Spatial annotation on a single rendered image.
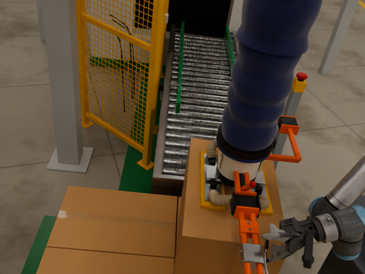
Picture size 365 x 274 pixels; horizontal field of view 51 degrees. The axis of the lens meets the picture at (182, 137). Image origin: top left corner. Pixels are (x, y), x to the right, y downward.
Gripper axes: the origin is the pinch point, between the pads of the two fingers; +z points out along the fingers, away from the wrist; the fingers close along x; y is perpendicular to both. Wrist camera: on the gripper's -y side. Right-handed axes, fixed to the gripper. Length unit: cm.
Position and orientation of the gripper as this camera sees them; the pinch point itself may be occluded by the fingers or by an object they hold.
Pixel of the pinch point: (262, 251)
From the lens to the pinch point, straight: 132.5
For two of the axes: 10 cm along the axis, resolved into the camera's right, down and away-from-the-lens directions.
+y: -2.0, -6.2, 7.6
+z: -9.7, 2.5, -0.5
